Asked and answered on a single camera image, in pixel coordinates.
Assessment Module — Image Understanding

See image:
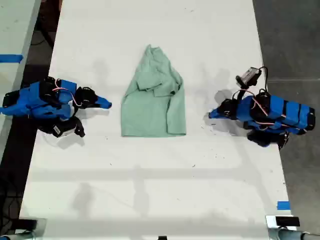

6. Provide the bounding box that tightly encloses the pale green T-shirt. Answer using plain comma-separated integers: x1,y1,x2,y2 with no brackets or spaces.
120,44,188,138

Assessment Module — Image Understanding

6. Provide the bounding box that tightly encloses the long blue tape strip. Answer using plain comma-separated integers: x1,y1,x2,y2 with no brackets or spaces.
0,53,24,64

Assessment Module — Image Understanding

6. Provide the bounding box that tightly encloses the white side table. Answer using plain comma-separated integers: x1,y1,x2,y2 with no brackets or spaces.
0,0,42,157

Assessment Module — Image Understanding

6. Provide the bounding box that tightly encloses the short blue tape piece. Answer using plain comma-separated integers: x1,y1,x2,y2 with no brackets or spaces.
276,200,291,211

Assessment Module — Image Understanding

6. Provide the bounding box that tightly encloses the small black box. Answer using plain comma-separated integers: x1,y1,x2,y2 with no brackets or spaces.
16,218,38,230
274,216,301,227

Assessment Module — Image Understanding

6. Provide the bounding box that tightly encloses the grey metal pipe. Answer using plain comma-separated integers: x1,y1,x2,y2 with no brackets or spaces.
268,227,320,240

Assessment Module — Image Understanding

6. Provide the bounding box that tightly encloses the red and white wire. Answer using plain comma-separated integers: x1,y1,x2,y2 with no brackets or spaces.
250,96,286,131
51,78,83,108

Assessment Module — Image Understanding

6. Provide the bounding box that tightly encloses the black camera stalk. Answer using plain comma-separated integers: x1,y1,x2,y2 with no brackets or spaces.
236,87,249,101

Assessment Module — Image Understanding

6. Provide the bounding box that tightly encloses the black and grey camera box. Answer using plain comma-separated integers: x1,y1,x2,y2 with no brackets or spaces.
235,66,263,89

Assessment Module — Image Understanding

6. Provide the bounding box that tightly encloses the black camera box with label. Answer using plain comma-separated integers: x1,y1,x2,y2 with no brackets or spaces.
51,116,86,139

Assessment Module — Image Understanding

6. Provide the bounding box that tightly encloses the black camera cable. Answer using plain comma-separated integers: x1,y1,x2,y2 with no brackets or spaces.
258,65,270,96

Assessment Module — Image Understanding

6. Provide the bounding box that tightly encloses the black floor cable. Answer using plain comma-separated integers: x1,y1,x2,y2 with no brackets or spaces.
30,23,55,49

